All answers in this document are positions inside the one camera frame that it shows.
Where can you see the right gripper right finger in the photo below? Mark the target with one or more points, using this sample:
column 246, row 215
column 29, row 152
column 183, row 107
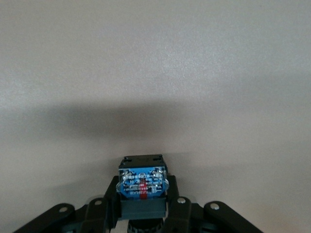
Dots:
column 173, row 206

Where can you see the blue-topped push button switch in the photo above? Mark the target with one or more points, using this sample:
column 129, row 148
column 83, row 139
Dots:
column 142, row 182

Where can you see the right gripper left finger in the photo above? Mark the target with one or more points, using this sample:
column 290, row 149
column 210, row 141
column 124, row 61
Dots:
column 113, row 206

